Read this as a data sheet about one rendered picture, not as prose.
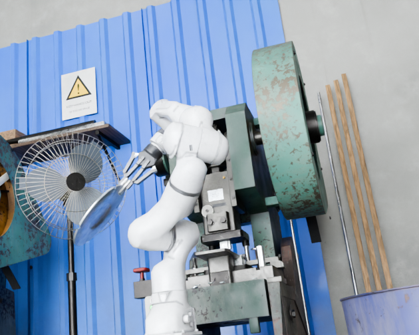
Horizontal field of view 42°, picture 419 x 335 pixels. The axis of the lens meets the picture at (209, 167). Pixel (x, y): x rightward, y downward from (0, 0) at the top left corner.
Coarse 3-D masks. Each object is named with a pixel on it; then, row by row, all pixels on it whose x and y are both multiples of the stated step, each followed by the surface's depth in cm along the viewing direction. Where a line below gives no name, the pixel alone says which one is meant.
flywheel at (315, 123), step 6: (306, 114) 249; (312, 114) 247; (306, 120) 247; (312, 120) 246; (318, 120) 248; (312, 126) 245; (318, 126) 246; (312, 132) 246; (318, 132) 246; (324, 132) 249; (312, 138) 248; (318, 138) 248
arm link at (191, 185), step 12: (168, 132) 170; (180, 132) 169; (192, 132) 170; (168, 144) 169; (180, 144) 169; (192, 144) 170; (180, 156) 169; (192, 156) 169; (180, 168) 167; (192, 168) 166; (204, 168) 168; (180, 180) 167; (192, 180) 166; (204, 180) 170; (180, 192) 168; (192, 192) 168
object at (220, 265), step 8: (224, 248) 218; (200, 256) 223; (208, 256) 226; (216, 256) 228; (224, 256) 229; (232, 256) 233; (208, 264) 230; (216, 264) 229; (224, 264) 228; (232, 264) 232; (216, 272) 228; (224, 272) 227; (216, 280) 227; (224, 280) 226; (232, 280) 226
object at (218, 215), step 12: (216, 180) 250; (204, 192) 250; (216, 192) 248; (228, 192) 247; (204, 204) 248; (216, 204) 247; (228, 204) 245; (204, 216) 246; (216, 216) 242; (228, 216) 242; (204, 228) 245; (216, 228) 240; (228, 228) 239; (240, 228) 251
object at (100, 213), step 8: (120, 184) 210; (96, 200) 197; (104, 200) 203; (112, 200) 211; (120, 200) 220; (96, 208) 200; (104, 208) 210; (112, 208) 217; (88, 216) 198; (96, 216) 208; (104, 216) 216; (80, 224) 196; (88, 224) 204; (96, 224) 214; (104, 224) 221; (80, 232) 201; (88, 232) 210; (96, 232) 219; (80, 240) 207; (88, 240) 216
